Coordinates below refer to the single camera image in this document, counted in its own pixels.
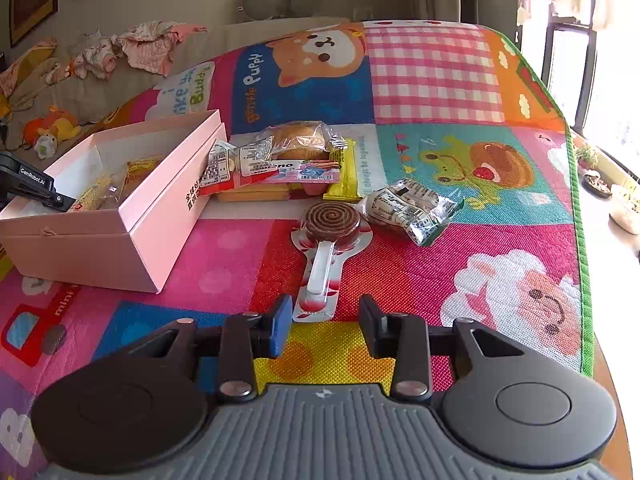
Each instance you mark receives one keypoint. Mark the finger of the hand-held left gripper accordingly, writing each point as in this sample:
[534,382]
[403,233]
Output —
[59,200]

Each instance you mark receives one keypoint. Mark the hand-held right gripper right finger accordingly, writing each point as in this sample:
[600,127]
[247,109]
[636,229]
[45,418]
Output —
[371,330]

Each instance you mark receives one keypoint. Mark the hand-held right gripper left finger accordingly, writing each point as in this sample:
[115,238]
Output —
[281,330]

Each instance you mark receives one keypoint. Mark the long clear snack packet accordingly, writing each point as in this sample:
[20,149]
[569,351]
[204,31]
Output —
[95,197]

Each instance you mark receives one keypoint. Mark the pink cardboard box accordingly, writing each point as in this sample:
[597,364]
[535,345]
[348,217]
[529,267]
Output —
[150,230]

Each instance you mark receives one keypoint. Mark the small white and green toy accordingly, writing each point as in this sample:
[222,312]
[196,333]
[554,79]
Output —
[46,145]

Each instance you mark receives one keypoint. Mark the orange plush toy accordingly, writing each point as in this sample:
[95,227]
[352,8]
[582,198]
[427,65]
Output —
[55,122]

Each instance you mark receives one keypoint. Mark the beige towel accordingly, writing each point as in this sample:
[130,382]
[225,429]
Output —
[35,87]

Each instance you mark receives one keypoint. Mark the beige sofa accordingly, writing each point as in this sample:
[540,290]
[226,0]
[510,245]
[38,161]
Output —
[100,97]

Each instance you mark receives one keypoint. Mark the small plush doll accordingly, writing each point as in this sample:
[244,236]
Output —
[59,71]

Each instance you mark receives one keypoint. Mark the pink patterned cloth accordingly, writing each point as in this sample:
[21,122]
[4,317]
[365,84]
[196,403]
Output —
[25,62]

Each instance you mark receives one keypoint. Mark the chocolate swirl lollipop in packet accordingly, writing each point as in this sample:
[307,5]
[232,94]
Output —
[330,222]

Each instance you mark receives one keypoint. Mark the silver and white snack packet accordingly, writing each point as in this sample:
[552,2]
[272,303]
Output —
[405,210]

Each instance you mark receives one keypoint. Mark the floral baby garment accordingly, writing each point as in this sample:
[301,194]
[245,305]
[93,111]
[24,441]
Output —
[97,57]

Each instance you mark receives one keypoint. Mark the orange flat packet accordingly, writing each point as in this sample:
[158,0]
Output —
[255,194]

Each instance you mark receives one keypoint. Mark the yellow wafer bar packet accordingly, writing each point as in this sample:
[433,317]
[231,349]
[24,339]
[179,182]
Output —
[346,177]

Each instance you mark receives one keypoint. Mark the white and red chocolate packet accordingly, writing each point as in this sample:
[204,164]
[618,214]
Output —
[267,170]

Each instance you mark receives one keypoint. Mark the pink cartoon print packet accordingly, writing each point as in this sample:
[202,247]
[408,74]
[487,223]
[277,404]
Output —
[320,170]

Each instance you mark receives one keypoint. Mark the pink crumpled clothes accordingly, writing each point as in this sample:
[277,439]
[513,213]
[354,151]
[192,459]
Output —
[150,45]

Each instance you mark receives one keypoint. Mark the colourful cartoon play mat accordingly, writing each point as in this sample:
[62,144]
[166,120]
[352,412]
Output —
[425,75]

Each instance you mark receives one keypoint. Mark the potted plant in dark dish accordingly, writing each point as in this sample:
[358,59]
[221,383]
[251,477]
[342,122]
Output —
[592,170]

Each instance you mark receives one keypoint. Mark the potted plant in white pot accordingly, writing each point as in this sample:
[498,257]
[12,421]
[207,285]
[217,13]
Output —
[627,215]

